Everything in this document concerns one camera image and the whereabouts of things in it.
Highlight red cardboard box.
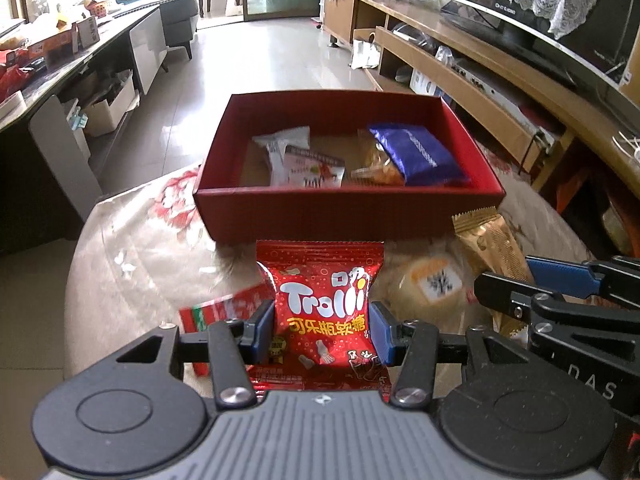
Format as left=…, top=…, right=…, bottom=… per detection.
left=192, top=89, right=507, bottom=246

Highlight white storage bin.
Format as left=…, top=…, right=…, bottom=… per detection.
left=84, top=70, right=140, bottom=138

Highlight blue snack packet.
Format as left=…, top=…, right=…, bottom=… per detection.
left=369, top=124, right=469, bottom=186

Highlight wooden TV stand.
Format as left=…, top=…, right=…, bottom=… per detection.
left=323, top=0, right=639, bottom=193

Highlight red green long snack packet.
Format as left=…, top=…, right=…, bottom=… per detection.
left=179, top=283, right=277, bottom=386

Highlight gold foil snack packet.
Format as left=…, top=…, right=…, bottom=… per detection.
left=451, top=206, right=536, bottom=338

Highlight red Trolli candy bag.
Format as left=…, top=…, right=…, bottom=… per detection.
left=247, top=240, right=390, bottom=396

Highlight dark long side table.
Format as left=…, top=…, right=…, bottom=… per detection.
left=0, top=1, right=172, bottom=221

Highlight clear bag yellow puffs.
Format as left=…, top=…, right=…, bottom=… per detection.
left=350, top=129, right=405, bottom=186

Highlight black curved television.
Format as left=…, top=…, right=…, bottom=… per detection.
left=424, top=0, right=640, bottom=111

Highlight grey sofa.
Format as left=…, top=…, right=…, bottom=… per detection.
left=160, top=0, right=198, bottom=58

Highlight white sausage snack packet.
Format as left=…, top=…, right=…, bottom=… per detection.
left=284, top=146, right=346, bottom=188

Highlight red plastic bag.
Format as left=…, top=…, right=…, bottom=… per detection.
left=0, top=48, right=32, bottom=101

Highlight bread bun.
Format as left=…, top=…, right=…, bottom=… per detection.
left=371, top=252, right=491, bottom=334

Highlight grey foil snack packet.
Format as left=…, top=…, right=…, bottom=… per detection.
left=252, top=126, right=310, bottom=186

